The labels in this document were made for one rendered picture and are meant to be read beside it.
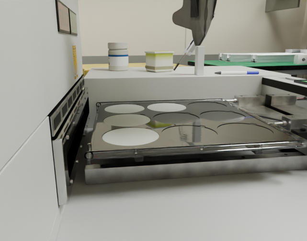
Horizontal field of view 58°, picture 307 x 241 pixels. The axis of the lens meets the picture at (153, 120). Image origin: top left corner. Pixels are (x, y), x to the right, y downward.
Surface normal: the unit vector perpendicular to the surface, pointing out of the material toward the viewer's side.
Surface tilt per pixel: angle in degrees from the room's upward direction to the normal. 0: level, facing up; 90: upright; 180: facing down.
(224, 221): 0
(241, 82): 90
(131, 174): 90
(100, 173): 90
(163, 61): 90
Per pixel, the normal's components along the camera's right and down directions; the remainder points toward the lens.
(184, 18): -0.57, 0.29
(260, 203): 0.00, -0.96
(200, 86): 0.15, 0.26
